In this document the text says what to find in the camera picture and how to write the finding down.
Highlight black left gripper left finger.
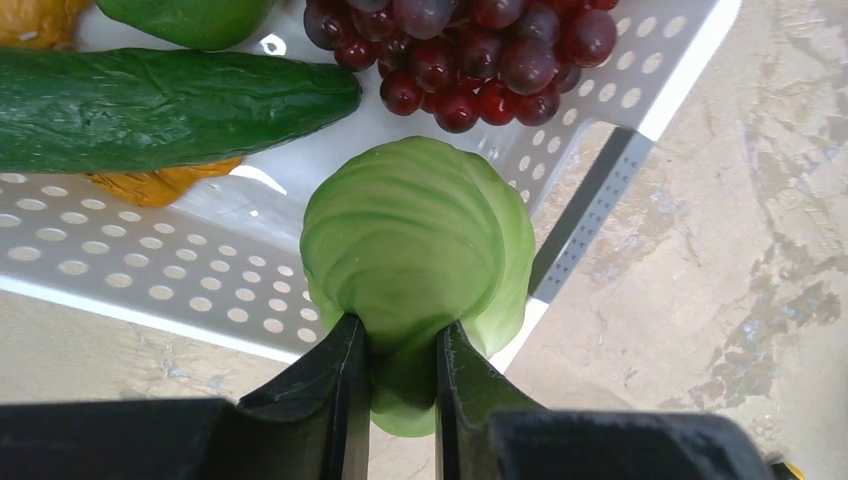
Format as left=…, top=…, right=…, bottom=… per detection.
left=238, top=314, right=370, bottom=479

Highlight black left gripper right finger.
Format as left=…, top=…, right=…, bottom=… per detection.
left=435, top=321, right=546, bottom=479

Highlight green cabbage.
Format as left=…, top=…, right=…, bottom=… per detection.
left=300, top=136, right=535, bottom=438

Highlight white perforated basket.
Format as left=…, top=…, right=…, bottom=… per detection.
left=1, top=1, right=741, bottom=370

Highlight orange yellow fruit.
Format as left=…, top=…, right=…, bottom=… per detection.
left=82, top=157, right=243, bottom=208

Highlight red grape bunch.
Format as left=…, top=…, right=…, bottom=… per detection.
left=303, top=0, right=618, bottom=133

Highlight green cucumber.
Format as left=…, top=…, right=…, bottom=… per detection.
left=1, top=47, right=363, bottom=174

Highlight peach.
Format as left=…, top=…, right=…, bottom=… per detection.
left=1, top=0, right=92, bottom=49

